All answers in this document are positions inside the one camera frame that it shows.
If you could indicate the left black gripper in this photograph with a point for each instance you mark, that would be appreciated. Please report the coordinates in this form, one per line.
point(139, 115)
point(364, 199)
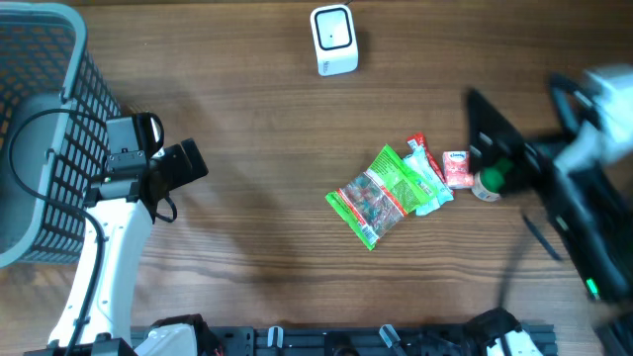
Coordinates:
point(176, 156)

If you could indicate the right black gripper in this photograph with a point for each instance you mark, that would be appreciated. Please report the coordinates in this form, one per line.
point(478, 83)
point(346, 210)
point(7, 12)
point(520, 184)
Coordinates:
point(494, 142)

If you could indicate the green lid jar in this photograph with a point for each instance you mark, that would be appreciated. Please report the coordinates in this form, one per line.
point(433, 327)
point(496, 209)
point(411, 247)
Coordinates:
point(489, 181)

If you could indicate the red white tissue pack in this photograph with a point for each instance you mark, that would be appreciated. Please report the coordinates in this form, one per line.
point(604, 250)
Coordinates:
point(456, 170)

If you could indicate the red stick sachet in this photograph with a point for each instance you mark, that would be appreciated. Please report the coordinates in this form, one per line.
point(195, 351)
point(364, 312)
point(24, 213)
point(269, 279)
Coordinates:
point(418, 140)

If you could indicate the teal wrapper packet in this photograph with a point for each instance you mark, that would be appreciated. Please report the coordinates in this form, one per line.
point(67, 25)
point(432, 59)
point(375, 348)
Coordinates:
point(419, 162)

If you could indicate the green snack bag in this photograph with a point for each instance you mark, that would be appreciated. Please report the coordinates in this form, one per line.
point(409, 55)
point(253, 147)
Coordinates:
point(379, 197)

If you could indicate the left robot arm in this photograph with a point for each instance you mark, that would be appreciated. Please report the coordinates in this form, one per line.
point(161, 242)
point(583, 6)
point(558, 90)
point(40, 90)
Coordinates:
point(120, 210)

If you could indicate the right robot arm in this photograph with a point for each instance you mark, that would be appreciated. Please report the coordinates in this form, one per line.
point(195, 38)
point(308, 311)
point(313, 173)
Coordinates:
point(596, 229)

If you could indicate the white barcode scanner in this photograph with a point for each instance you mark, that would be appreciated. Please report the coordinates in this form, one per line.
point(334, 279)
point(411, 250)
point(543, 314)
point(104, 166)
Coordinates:
point(334, 39)

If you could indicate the grey plastic mesh basket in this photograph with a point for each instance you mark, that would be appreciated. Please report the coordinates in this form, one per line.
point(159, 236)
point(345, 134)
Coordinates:
point(53, 100)

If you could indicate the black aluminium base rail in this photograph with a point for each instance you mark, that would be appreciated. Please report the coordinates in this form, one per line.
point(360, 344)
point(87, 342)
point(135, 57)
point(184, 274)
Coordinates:
point(428, 340)

